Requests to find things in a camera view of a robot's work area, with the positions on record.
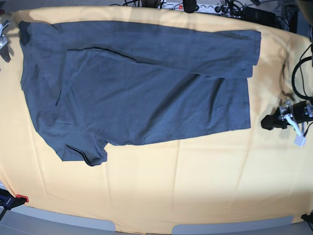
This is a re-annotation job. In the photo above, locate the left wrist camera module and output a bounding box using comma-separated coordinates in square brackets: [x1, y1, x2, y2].
[294, 135, 306, 147]

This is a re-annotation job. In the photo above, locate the blue red table clamp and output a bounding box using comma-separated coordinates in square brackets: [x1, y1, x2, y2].
[0, 189, 29, 210]

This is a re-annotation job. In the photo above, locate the white power strip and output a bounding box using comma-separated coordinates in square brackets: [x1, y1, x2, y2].
[158, 0, 229, 15]

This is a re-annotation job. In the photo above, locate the black clamp right corner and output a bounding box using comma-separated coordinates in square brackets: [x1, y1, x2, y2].
[301, 213, 313, 224]

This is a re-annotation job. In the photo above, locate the yellow table cloth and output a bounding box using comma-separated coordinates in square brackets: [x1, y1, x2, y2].
[0, 6, 313, 234]

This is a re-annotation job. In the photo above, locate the black power adapter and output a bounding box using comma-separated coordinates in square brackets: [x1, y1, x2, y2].
[241, 7, 276, 27]

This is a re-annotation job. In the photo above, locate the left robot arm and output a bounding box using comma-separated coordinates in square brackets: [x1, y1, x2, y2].
[261, 45, 313, 130]

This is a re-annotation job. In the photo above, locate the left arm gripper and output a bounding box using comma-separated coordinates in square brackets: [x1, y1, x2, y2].
[261, 100, 313, 130]

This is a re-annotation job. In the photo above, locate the dark grey T-shirt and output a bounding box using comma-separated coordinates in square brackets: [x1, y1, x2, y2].
[19, 21, 261, 166]

